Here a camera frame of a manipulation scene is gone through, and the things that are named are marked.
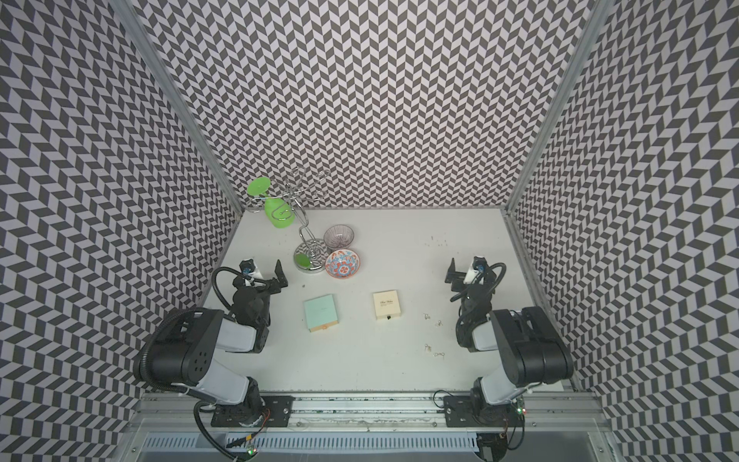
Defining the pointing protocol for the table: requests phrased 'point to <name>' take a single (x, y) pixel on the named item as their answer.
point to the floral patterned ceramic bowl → (343, 264)
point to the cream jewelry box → (387, 305)
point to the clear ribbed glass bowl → (339, 236)
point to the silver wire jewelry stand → (316, 251)
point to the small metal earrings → (428, 347)
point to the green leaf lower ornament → (279, 213)
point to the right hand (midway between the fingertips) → (468, 264)
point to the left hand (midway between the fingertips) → (265, 265)
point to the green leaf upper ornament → (258, 186)
